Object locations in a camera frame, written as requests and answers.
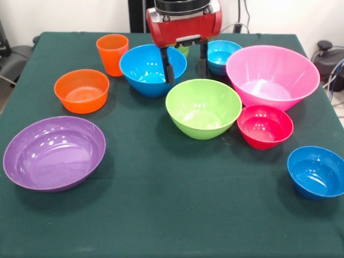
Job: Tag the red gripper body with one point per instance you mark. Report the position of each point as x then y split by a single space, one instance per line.
185 27

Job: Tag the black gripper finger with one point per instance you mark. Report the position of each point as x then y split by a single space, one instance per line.
203 67
170 74

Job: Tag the small ribbed cyan bowl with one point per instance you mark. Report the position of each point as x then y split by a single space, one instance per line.
223 56

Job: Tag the green cup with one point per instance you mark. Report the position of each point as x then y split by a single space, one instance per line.
184 51

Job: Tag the large light blue bowl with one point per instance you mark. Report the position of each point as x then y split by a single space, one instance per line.
142 67

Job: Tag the green bowl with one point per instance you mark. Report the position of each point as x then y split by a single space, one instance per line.
201 107

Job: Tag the black power plug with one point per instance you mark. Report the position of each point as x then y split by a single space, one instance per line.
237 27

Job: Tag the orange cup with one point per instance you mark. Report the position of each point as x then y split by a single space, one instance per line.
111 59

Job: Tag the large pink bowl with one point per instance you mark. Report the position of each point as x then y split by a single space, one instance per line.
268 70

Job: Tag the red bowl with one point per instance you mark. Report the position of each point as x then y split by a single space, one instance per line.
263 126

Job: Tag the orange bowl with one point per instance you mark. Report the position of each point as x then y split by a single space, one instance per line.
80 103

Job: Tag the dark green tablecloth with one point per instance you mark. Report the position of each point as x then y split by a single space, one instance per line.
172 188

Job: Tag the black floor stand base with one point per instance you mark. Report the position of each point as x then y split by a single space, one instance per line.
328 61
16 59

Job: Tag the purple bowl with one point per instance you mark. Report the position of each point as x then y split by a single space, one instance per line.
53 161

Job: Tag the small dark blue bowl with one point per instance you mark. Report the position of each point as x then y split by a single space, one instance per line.
314 172

